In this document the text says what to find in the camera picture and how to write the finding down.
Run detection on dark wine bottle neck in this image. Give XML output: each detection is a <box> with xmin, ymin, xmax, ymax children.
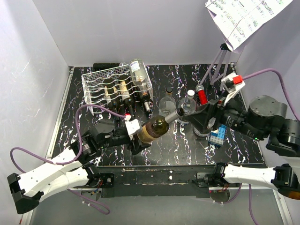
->
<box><xmin>103</xmin><ymin>78</ymin><xmax>120</xmax><ymax>113</ymax></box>

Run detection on red glitter tube bottle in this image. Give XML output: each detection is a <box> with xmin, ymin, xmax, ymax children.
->
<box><xmin>195</xmin><ymin>84</ymin><xmax>208</xmax><ymax>105</ymax></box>

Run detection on purple tripod stand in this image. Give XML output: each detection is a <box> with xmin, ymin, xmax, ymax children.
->
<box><xmin>200</xmin><ymin>43</ymin><xmax>232</xmax><ymax>86</ymax></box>

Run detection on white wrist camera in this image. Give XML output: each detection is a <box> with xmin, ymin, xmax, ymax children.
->
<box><xmin>124</xmin><ymin>113</ymin><xmax>142</xmax><ymax>136</ymax></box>
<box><xmin>221</xmin><ymin>73</ymin><xmax>246</xmax><ymax>106</ymax></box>

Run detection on clear round glass bottle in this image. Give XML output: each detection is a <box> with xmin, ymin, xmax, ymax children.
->
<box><xmin>129</xmin><ymin>59</ymin><xmax>153</xmax><ymax>99</ymax></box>

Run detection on white wire wine rack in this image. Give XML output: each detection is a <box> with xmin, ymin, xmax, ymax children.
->
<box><xmin>82</xmin><ymin>64</ymin><xmax>139</xmax><ymax>109</ymax></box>

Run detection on small bottle white cap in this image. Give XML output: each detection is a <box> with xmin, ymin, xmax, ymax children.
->
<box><xmin>193</xmin><ymin>117</ymin><xmax>216</xmax><ymax>137</ymax></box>

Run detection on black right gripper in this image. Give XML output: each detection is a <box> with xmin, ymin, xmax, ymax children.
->
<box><xmin>182</xmin><ymin>89</ymin><xmax>263</xmax><ymax>141</ymax></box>

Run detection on blue white toy bricks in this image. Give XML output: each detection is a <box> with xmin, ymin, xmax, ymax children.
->
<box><xmin>208</xmin><ymin>125</ymin><xmax>226</xmax><ymax>148</ymax></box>

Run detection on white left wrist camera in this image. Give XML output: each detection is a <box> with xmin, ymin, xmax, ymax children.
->
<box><xmin>124</xmin><ymin>113</ymin><xmax>142</xmax><ymax>136</ymax></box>

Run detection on white printed paper sheets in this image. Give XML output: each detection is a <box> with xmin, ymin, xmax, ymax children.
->
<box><xmin>205</xmin><ymin>0</ymin><xmax>291</xmax><ymax>53</ymax></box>

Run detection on clear bottle white cap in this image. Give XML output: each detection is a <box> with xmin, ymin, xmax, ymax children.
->
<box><xmin>178</xmin><ymin>90</ymin><xmax>197</xmax><ymax>125</ymax></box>

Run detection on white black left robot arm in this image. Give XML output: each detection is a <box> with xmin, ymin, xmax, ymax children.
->
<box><xmin>7</xmin><ymin>120</ymin><xmax>150</xmax><ymax>214</ymax></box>

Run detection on clear bottle black cap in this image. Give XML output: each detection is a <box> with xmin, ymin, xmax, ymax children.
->
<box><xmin>158</xmin><ymin>87</ymin><xmax>176</xmax><ymax>116</ymax></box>

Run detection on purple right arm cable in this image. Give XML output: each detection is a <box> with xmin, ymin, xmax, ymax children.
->
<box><xmin>242</xmin><ymin>67</ymin><xmax>297</xmax><ymax>113</ymax></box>

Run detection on dark green wine bottle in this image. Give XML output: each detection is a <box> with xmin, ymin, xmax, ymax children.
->
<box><xmin>119</xmin><ymin>75</ymin><xmax>135</xmax><ymax>117</ymax></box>

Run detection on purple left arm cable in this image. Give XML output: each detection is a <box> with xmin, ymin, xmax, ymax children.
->
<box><xmin>9</xmin><ymin>104</ymin><xmax>128</xmax><ymax>174</ymax></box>

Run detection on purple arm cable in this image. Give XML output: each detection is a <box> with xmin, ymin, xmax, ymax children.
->
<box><xmin>242</xmin><ymin>67</ymin><xmax>297</xmax><ymax>113</ymax></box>
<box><xmin>9</xmin><ymin>104</ymin><xmax>128</xmax><ymax>174</ymax></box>

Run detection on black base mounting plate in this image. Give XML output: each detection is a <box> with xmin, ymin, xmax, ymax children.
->
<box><xmin>97</xmin><ymin>165</ymin><xmax>215</xmax><ymax>198</ymax></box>

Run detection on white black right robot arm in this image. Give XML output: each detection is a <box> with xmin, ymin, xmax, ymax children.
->
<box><xmin>185</xmin><ymin>95</ymin><xmax>300</xmax><ymax>200</ymax></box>

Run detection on olive green wine bottle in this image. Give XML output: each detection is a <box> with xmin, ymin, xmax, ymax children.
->
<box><xmin>137</xmin><ymin>108</ymin><xmax>185</xmax><ymax>143</ymax></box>

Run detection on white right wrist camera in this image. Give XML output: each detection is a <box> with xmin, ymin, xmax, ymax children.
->
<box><xmin>221</xmin><ymin>73</ymin><xmax>246</xmax><ymax>106</ymax></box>

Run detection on aluminium frame rail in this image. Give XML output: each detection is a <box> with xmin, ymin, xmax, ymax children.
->
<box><xmin>20</xmin><ymin>67</ymin><xmax>104</xmax><ymax>225</ymax></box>

